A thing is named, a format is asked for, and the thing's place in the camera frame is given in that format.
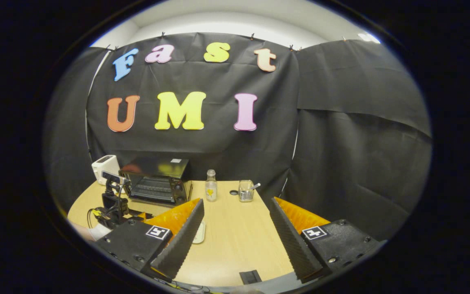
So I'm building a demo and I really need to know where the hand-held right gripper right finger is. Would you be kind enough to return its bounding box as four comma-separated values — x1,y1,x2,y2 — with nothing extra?
268,197,382,284

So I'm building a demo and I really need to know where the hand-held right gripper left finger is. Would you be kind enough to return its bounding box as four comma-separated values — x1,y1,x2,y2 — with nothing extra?
94,198,205,282

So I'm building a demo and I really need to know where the white food tray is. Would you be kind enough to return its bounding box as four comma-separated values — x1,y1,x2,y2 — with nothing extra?
191,220,206,245

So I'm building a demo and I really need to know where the black electric oven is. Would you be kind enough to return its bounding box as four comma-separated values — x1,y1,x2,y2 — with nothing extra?
119,157,193,206

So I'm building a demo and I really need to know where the white toaster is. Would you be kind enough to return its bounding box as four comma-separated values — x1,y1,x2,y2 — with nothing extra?
91,155,120,185

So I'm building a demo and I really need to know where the clear glass bottle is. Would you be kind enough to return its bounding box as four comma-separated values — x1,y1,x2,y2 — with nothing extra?
205,169,218,202

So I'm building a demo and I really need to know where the clear glass cup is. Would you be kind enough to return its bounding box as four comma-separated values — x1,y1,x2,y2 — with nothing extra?
238,180,255,203

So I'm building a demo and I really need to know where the black backdrop cloth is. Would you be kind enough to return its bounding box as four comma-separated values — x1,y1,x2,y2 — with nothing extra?
43,33,432,241

